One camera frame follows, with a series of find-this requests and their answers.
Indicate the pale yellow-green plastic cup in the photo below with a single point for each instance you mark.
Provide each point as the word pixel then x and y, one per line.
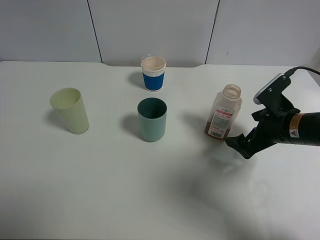
pixel 69 105

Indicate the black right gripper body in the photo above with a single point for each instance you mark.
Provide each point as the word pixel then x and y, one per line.
pixel 288 127

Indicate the clear plastic drink bottle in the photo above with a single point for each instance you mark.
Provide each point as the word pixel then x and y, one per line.
pixel 224 111

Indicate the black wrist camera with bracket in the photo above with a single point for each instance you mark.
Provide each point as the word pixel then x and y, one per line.
pixel 271 96

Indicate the teal green plastic cup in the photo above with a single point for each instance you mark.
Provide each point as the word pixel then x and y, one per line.
pixel 152 116

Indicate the blue sleeved paper cup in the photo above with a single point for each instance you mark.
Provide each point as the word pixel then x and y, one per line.
pixel 153 71

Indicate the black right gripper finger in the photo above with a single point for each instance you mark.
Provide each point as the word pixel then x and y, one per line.
pixel 251 144

